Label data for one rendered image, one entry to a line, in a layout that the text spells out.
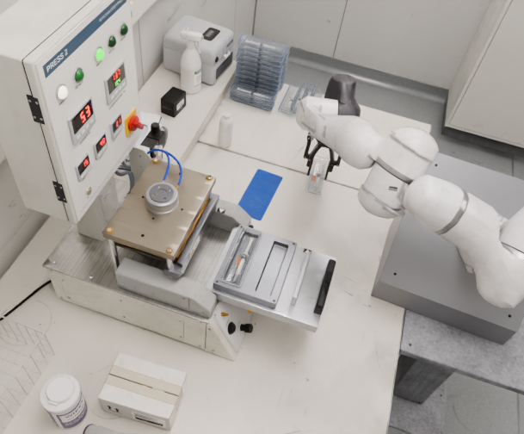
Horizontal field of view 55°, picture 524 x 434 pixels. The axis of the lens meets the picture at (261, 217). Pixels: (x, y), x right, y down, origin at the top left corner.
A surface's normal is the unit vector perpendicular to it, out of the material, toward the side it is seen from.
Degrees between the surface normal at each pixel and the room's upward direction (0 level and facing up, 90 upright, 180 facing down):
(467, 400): 0
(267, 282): 0
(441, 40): 90
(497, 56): 90
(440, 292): 44
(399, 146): 51
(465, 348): 0
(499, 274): 65
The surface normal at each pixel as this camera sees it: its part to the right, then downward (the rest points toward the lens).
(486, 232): 0.07, 0.15
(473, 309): -0.17, 0.03
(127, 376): 0.12, -0.62
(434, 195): 0.02, -0.17
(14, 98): -0.31, 0.71
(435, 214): -0.34, 0.48
